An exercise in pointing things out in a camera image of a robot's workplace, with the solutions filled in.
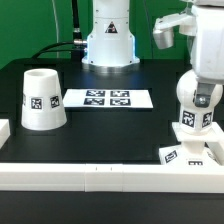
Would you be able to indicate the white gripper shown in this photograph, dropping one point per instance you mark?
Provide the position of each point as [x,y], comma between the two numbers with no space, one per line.
[207,54]

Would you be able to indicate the white lamp bulb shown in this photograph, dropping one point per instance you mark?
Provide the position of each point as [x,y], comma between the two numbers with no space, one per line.
[192,119]

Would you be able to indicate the white lamp base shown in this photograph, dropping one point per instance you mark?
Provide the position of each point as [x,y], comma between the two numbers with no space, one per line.
[206,149]

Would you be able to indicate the white lamp shade cone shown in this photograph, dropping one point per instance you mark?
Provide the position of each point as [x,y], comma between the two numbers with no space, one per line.
[42,107]

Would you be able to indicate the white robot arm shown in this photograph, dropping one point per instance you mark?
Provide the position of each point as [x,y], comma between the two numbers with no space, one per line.
[111,45]

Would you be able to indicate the white marker tag plate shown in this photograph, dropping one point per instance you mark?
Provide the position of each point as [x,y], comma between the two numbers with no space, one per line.
[107,98]

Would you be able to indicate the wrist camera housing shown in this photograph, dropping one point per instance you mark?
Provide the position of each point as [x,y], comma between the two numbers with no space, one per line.
[163,29]

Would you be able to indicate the white front rail fence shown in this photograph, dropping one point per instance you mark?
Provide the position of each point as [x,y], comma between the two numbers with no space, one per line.
[110,178]

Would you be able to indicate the white left rail block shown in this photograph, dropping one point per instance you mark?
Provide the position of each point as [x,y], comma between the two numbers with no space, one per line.
[4,131]

